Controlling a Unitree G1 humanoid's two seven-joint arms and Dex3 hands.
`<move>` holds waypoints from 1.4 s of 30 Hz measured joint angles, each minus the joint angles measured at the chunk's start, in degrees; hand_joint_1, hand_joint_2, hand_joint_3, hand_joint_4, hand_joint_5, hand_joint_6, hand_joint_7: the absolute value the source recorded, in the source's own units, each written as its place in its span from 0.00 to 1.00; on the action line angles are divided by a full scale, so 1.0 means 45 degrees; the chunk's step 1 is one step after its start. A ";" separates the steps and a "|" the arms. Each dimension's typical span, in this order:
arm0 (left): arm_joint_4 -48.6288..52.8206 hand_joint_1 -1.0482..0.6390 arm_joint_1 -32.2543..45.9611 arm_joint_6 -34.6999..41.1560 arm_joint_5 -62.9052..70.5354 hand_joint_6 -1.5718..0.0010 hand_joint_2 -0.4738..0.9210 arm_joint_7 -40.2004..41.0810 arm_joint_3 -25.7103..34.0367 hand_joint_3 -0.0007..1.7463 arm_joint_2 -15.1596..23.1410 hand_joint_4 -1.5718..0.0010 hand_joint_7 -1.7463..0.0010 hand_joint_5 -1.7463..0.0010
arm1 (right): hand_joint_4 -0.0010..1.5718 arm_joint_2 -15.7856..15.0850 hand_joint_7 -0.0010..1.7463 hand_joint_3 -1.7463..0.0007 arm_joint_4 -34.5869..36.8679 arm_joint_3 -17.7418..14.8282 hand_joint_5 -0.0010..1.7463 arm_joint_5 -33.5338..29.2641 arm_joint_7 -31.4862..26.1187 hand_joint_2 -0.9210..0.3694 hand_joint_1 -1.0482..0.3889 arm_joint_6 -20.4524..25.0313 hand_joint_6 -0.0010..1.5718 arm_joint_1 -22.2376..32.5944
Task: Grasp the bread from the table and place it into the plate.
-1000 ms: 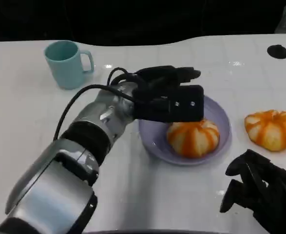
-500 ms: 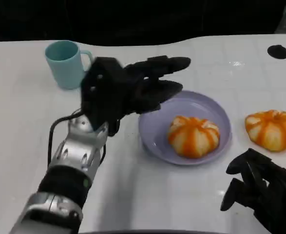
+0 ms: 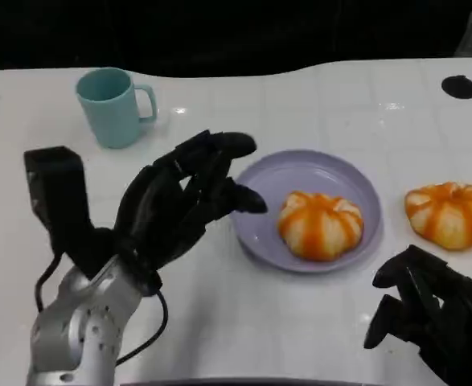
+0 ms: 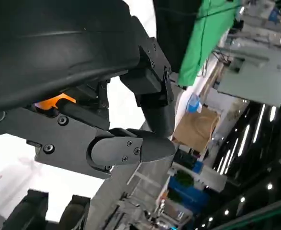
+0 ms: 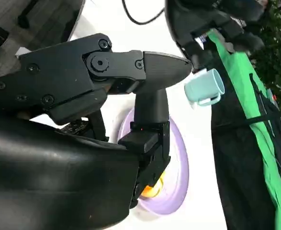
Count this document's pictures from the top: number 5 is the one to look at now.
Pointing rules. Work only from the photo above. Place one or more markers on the lilac plate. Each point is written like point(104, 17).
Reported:
point(178, 165)

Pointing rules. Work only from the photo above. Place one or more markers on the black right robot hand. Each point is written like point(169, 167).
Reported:
point(47, 172)

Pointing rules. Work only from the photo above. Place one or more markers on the green leafy plant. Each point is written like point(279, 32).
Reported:
point(274, 48)

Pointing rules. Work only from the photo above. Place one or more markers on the green cloth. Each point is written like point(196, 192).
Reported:
point(240, 79)

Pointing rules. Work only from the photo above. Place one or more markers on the orange and white bread roll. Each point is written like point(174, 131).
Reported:
point(152, 189)

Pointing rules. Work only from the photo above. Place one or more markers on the pale green mug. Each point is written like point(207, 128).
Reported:
point(201, 87)

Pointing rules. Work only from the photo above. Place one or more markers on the black curtain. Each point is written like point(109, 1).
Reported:
point(238, 167)

